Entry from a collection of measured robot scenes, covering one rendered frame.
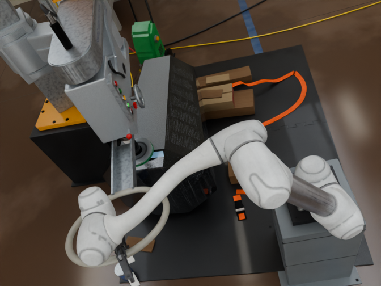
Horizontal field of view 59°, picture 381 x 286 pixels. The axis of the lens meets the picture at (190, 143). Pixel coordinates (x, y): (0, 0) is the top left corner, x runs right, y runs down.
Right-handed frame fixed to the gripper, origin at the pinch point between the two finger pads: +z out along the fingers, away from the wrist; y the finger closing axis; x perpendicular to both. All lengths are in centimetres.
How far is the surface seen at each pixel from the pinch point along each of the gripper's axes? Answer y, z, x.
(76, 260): 8.5, -10.6, 18.8
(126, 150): 72, -19, -14
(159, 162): 90, 6, -29
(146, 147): 91, -7, -26
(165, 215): 11.0, -10.4, -20.6
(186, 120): 118, -2, -61
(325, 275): 26, 95, -97
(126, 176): 55, -12, -9
